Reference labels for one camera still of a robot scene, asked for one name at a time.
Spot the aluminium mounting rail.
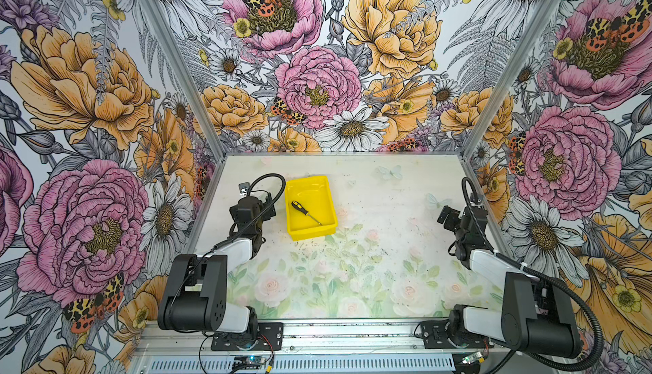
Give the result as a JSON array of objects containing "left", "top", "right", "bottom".
[{"left": 137, "top": 317, "right": 510, "bottom": 357}]

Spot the left black corrugated cable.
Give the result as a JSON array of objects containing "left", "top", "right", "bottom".
[{"left": 212, "top": 172, "right": 287, "bottom": 253}]

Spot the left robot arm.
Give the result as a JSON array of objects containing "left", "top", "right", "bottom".
[{"left": 157, "top": 188, "right": 281, "bottom": 342}]

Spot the green circuit board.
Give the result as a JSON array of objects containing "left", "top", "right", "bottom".
[
  {"left": 460, "top": 351, "right": 485, "bottom": 365},
  {"left": 231, "top": 355, "right": 268, "bottom": 373}
]

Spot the right black corrugated cable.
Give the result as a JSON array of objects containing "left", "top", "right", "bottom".
[{"left": 524, "top": 266, "right": 604, "bottom": 373}]

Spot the yellow plastic bin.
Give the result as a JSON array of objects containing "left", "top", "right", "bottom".
[{"left": 285, "top": 175, "right": 338, "bottom": 242}]

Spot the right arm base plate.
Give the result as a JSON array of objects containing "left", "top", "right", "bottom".
[{"left": 413, "top": 319, "right": 489, "bottom": 350}]

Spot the black corrugated cable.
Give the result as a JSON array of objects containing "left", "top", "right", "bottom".
[
  {"left": 212, "top": 172, "right": 287, "bottom": 253},
  {"left": 524, "top": 266, "right": 604, "bottom": 373}
]

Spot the right green circuit board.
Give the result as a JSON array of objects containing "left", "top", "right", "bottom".
[{"left": 460, "top": 351, "right": 485, "bottom": 365}]

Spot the black yellow handled screwdriver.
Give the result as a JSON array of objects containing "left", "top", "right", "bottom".
[{"left": 290, "top": 200, "right": 323, "bottom": 226}]

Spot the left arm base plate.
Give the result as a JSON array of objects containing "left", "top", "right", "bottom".
[{"left": 210, "top": 322, "right": 285, "bottom": 352}]

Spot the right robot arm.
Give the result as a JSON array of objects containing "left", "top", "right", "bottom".
[{"left": 437, "top": 206, "right": 582, "bottom": 358}]

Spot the left green circuit board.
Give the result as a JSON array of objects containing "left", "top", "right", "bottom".
[{"left": 231, "top": 355, "right": 268, "bottom": 373}]

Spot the white slotted cable duct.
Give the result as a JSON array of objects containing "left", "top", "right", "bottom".
[{"left": 141, "top": 354, "right": 455, "bottom": 373}]

